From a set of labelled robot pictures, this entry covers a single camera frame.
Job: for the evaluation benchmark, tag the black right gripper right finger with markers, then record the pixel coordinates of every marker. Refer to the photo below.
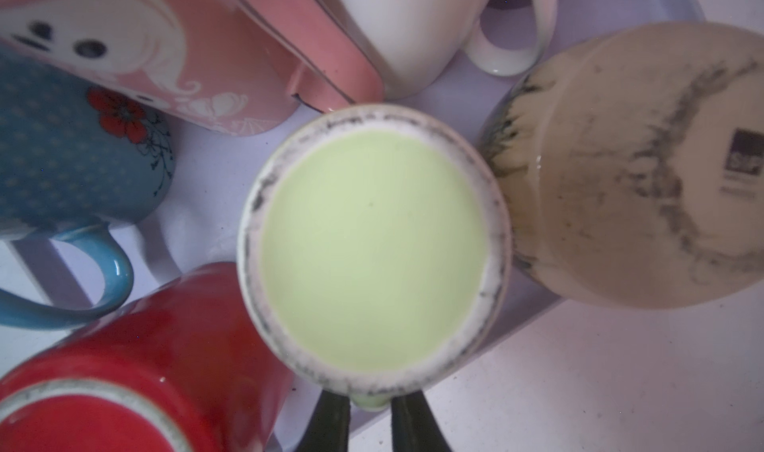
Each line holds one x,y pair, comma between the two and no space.
414,426

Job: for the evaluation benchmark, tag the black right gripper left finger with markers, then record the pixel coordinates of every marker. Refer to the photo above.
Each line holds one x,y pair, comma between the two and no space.
328,428

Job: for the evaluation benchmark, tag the red mug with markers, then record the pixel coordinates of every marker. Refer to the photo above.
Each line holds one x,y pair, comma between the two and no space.
182,369

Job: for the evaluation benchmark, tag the light green mug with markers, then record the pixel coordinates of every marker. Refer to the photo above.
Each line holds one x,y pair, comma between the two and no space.
374,252

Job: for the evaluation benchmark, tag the blue floral mug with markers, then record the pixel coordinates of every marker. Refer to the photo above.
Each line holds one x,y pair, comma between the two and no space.
77,160

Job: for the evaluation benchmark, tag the pink cartoon mug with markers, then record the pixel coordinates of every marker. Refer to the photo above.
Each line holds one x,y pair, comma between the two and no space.
237,67

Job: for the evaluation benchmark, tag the white mug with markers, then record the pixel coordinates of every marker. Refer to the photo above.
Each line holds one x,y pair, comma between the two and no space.
411,42

